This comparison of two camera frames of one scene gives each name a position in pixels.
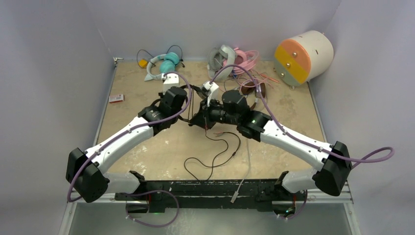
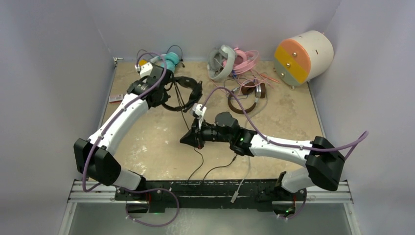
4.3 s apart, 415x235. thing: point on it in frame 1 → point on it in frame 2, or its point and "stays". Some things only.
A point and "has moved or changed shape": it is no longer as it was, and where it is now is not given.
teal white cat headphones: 168,62 stays
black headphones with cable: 200,117 has moved or changed shape
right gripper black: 209,109 → 193,138
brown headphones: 248,88 stays
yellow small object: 143,63 stays
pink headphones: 245,59 stays
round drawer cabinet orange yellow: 304,58 stays
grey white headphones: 219,58 stays
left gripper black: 162,98 → 165,96
